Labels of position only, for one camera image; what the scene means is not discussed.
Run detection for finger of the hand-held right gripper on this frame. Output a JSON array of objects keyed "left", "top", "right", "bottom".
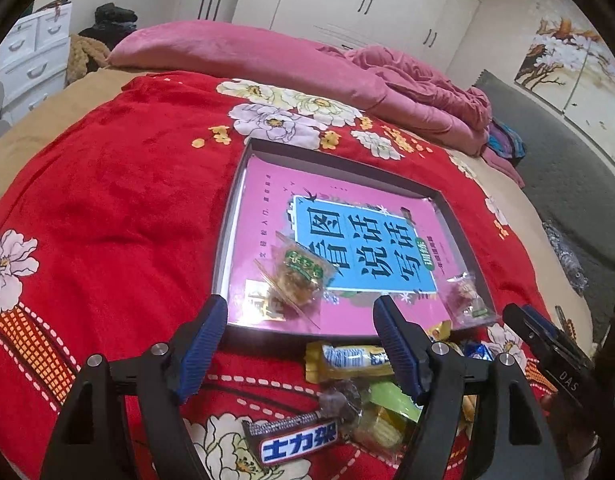
[
  {"left": 521, "top": 304, "right": 585, "bottom": 358},
  {"left": 502, "top": 303, "right": 558, "bottom": 366}
]

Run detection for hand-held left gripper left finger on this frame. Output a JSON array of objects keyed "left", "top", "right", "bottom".
[{"left": 40, "top": 294, "right": 229, "bottom": 480}]

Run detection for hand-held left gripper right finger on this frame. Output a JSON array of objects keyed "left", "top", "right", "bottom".
[{"left": 372, "top": 295, "right": 553, "bottom": 480}]

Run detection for blue cookie packet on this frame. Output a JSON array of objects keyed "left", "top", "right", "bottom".
[{"left": 460, "top": 339, "right": 494, "bottom": 362}]

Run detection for yellow wafer packet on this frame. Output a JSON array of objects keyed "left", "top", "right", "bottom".
[{"left": 305, "top": 341, "right": 395, "bottom": 383}]

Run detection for green cake packet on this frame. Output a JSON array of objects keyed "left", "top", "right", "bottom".
[{"left": 347, "top": 381, "right": 423, "bottom": 463}]

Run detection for clear dark chocolate packet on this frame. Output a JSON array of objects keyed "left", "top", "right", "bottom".
[{"left": 317, "top": 379, "right": 371, "bottom": 431}]

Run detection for shallow grey cardboard box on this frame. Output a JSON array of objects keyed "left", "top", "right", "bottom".
[{"left": 211, "top": 137, "right": 499, "bottom": 337}]

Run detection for black chocolate bar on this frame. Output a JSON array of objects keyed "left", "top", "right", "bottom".
[{"left": 242, "top": 407, "right": 341, "bottom": 468}]

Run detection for grey patterned cloth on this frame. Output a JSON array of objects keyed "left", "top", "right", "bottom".
[{"left": 542, "top": 220, "right": 588, "bottom": 296}]

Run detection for small clear candy packet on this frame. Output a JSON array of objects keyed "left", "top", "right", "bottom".
[{"left": 440, "top": 271, "right": 495, "bottom": 331}]

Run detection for clear green-label snack packet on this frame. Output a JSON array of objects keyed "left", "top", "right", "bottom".
[{"left": 255, "top": 232, "right": 328, "bottom": 331}]

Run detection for pink book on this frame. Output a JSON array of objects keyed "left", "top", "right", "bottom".
[{"left": 228, "top": 157, "right": 481, "bottom": 333}]

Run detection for red floral blanket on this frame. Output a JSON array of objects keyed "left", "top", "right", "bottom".
[{"left": 0, "top": 72, "right": 563, "bottom": 480}]

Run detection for colourful clothes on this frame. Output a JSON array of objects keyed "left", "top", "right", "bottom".
[{"left": 487, "top": 120, "right": 528, "bottom": 161}]

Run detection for crumpled pink quilt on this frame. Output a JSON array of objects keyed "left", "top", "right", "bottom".
[{"left": 345, "top": 45, "right": 493, "bottom": 156}]

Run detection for pink folded quilt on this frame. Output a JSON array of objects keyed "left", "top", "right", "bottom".
[{"left": 109, "top": 21, "right": 483, "bottom": 156}]

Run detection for brown plush throw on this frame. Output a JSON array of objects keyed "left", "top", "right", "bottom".
[{"left": 68, "top": 34, "right": 111, "bottom": 83}]

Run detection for white drawer unit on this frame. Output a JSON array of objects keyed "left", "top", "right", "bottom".
[{"left": 0, "top": 2, "right": 73, "bottom": 111}]

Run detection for dark clothes pile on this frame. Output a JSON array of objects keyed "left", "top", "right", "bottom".
[{"left": 78, "top": 2, "right": 138, "bottom": 41}]

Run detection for white wardrobe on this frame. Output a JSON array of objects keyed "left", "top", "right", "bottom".
[{"left": 232, "top": 0, "right": 488, "bottom": 86}]

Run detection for brown bead string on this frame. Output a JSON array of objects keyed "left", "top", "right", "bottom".
[{"left": 559, "top": 305, "right": 578, "bottom": 338}]

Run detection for floral wall mural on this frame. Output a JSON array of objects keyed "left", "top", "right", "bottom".
[{"left": 512, "top": 15, "right": 615, "bottom": 116}]

